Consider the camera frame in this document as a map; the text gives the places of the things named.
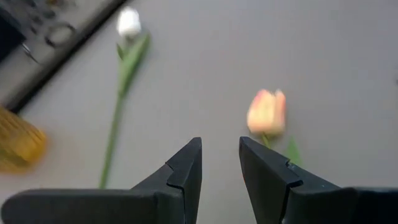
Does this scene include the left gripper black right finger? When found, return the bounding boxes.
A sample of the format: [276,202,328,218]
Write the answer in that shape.
[238,136,398,224]

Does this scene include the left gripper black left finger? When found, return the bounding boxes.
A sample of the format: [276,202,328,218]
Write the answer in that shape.
[0,136,203,224]

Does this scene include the peach artificial tulip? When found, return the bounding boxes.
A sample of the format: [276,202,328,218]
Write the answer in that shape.
[246,88,302,167]

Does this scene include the yellow glass vase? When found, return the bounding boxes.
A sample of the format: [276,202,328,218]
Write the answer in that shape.
[0,106,48,174]

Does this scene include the grey table mat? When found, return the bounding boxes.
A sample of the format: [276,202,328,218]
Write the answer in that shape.
[0,0,398,224]

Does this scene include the white artificial tulip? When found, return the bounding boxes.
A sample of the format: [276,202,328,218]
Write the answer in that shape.
[98,6,152,190]

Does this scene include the black metal table frame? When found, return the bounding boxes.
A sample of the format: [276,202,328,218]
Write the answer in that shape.
[4,0,130,114]

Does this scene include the coiled black cable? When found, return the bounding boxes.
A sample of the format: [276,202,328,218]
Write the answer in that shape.
[44,22,78,48]

